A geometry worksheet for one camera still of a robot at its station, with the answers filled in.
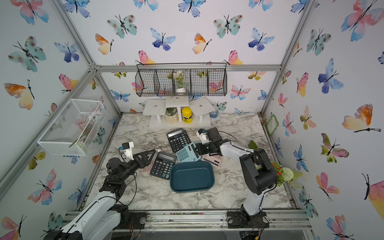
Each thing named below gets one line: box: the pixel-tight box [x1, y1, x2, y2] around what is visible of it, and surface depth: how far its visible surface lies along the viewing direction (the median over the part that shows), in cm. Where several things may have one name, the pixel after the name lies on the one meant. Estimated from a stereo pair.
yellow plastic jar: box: [182, 107, 193, 124], surface depth 107 cm
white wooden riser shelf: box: [142, 96, 216, 129], surface depth 108 cm
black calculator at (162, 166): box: [150, 151, 177, 180], surface depth 90 cm
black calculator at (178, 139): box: [166, 128, 191, 153], surface depth 101 cm
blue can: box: [209, 111, 218, 119], surface depth 120 cm
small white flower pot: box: [173, 70, 187, 93], surface depth 95 cm
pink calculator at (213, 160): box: [201, 153, 224, 168], surface depth 93 cm
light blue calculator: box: [176, 142, 202, 163], surface depth 95 cm
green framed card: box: [265, 114, 280, 135], surface depth 112 cm
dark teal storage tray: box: [169, 161, 215, 193], surface depth 91 cm
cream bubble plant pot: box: [165, 107, 179, 124], surface depth 112 cm
